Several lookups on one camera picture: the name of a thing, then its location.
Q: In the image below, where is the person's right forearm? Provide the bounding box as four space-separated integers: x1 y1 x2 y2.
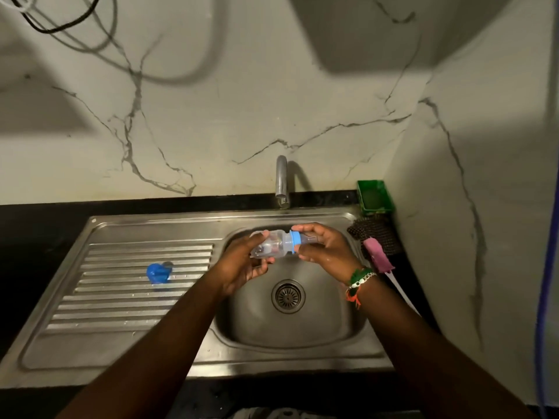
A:
346 275 540 419

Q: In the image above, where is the dark mesh scrubber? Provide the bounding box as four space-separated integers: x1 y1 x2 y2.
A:
347 214 403 257

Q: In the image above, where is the stainless steel sink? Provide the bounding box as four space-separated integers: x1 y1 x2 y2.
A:
0 207 396 390

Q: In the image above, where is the black cable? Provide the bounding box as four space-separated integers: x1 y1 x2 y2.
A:
6 0 104 35

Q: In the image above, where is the chrome faucet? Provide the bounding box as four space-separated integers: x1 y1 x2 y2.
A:
275 155 291 210

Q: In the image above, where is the person's right hand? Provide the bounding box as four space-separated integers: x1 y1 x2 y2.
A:
291 222 364 285

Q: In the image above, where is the green soap dish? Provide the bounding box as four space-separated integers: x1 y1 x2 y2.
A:
356 180 396 216

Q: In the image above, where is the person's left forearm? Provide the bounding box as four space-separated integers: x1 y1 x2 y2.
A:
56 275 233 419

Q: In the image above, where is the person's left hand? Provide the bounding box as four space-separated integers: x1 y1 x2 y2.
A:
214 231 276 298

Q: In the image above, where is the pink brush white handle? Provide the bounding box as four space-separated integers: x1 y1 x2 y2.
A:
362 237 421 315

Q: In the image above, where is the white bead bracelet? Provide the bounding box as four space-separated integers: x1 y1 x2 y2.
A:
348 271 377 292

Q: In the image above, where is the round metal sink drain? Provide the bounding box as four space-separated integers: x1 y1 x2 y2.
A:
271 279 307 315

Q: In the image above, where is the blue bottle cap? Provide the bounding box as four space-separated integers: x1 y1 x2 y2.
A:
146 261 174 285

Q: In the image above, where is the clear baby bottle blue ring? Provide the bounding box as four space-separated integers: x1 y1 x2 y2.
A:
250 229 325 260

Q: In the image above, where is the blue hose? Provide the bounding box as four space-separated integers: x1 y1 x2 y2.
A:
535 169 559 419

